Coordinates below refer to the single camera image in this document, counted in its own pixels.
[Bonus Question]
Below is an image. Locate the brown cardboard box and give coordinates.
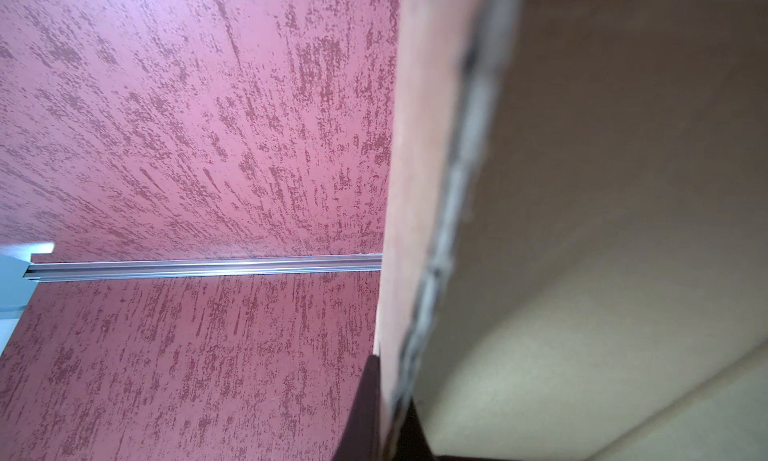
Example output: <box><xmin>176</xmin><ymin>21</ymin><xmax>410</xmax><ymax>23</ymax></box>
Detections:
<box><xmin>375</xmin><ymin>0</ymin><xmax>767</xmax><ymax>460</ymax></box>

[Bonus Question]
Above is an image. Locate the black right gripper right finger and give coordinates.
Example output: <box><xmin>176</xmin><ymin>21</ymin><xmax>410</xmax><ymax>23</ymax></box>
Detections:
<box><xmin>393</xmin><ymin>401</ymin><xmax>436</xmax><ymax>461</ymax></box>

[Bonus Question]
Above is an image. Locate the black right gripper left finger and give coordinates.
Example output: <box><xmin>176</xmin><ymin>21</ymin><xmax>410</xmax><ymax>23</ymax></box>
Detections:
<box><xmin>332</xmin><ymin>354</ymin><xmax>381</xmax><ymax>461</ymax></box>

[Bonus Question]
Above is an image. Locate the aluminium corner post right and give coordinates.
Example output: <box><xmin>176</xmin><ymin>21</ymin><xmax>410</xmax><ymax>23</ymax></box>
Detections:
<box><xmin>24</xmin><ymin>253</ymin><xmax>383</xmax><ymax>283</ymax></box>

